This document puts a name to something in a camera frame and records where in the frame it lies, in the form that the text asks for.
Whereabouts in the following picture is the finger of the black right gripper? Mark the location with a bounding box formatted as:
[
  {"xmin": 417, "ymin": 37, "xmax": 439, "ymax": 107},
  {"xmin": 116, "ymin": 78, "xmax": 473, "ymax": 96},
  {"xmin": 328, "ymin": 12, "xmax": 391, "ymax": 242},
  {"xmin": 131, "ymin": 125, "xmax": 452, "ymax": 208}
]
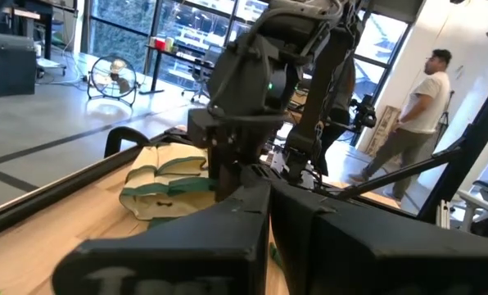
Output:
[
  {"xmin": 228, "ymin": 161, "xmax": 254, "ymax": 202},
  {"xmin": 207, "ymin": 161, "xmax": 230, "ymax": 202}
]

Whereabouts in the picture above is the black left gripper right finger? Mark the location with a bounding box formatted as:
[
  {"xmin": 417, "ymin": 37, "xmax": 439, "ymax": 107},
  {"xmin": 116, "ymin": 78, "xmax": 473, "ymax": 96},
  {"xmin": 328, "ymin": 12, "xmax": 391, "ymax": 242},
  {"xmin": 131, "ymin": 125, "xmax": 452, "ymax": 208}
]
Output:
[{"xmin": 270, "ymin": 178, "xmax": 488, "ymax": 295}]

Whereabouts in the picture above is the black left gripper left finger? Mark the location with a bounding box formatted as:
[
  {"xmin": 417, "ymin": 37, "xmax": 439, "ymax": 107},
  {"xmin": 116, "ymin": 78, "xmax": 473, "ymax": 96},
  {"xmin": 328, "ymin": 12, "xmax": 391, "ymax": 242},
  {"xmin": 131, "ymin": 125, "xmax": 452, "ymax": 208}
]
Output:
[{"xmin": 51, "ymin": 179, "xmax": 272, "ymax": 295}]

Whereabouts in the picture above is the beige green canvas gardening bag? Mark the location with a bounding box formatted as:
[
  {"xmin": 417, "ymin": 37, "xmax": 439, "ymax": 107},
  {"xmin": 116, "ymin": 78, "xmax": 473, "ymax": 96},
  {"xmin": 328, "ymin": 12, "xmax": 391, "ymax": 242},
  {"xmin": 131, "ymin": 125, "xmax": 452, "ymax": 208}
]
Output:
[{"xmin": 119, "ymin": 142, "xmax": 219, "ymax": 222}]

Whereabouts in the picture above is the grey office chair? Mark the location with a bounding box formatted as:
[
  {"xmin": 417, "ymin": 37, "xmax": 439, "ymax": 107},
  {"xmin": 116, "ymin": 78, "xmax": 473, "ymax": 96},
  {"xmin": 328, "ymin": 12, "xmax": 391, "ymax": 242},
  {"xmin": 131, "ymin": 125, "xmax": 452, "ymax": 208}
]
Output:
[{"xmin": 181, "ymin": 44, "xmax": 224, "ymax": 103}]

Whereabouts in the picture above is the black desk with cups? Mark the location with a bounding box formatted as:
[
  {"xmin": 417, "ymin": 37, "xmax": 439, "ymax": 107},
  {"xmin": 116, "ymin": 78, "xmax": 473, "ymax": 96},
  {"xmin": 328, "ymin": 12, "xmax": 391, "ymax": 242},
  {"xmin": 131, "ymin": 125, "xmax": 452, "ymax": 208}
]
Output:
[{"xmin": 139, "ymin": 43, "xmax": 216, "ymax": 96}]

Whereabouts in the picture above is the white chair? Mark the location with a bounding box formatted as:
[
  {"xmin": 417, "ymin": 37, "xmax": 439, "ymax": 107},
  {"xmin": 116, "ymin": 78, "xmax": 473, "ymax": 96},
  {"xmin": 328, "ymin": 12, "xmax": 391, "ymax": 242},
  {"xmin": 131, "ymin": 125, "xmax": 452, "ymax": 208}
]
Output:
[{"xmin": 436, "ymin": 163, "xmax": 488, "ymax": 233}]

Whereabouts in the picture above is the wooden framed board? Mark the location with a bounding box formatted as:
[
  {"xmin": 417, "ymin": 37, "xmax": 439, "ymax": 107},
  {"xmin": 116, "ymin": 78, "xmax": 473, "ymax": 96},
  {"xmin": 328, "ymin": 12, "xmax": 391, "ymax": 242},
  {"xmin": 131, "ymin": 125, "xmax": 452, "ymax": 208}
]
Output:
[{"xmin": 365, "ymin": 105, "xmax": 401, "ymax": 159}]

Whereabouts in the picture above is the black floor fan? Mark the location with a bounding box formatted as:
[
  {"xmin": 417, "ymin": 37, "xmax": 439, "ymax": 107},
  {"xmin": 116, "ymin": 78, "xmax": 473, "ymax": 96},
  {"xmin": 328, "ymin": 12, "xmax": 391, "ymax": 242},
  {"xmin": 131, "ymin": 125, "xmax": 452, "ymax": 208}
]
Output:
[{"xmin": 87, "ymin": 55, "xmax": 139, "ymax": 108}]

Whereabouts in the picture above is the black tripod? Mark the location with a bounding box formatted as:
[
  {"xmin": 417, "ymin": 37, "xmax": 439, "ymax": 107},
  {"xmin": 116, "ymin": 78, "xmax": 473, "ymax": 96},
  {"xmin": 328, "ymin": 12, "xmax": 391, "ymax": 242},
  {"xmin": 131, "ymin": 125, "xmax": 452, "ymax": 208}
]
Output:
[{"xmin": 436, "ymin": 89, "xmax": 456, "ymax": 144}]

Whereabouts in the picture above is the person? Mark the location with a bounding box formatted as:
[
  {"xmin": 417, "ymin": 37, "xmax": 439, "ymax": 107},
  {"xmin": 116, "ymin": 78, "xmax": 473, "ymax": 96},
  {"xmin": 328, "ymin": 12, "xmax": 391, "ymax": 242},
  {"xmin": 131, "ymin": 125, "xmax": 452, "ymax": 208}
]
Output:
[{"xmin": 348, "ymin": 48, "xmax": 453, "ymax": 202}]

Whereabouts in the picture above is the black box with lights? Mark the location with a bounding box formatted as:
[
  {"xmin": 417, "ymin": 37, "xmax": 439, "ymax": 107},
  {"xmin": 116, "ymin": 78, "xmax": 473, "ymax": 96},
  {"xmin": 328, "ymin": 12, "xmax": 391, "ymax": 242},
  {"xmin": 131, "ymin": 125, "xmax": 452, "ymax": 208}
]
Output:
[{"xmin": 0, "ymin": 32, "xmax": 38, "ymax": 98}]

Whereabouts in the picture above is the black camera on stand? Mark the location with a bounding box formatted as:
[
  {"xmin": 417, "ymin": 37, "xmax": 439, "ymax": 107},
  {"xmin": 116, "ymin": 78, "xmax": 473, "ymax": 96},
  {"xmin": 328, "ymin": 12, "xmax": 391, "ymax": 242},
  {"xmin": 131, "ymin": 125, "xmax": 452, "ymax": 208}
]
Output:
[{"xmin": 349, "ymin": 93, "xmax": 378, "ymax": 147}]

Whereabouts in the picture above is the black metal table frame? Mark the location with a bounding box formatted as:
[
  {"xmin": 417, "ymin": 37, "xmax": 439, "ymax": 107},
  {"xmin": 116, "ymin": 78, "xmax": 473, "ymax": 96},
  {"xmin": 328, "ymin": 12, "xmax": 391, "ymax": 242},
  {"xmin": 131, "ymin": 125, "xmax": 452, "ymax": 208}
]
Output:
[{"xmin": 0, "ymin": 67, "xmax": 488, "ymax": 243}]

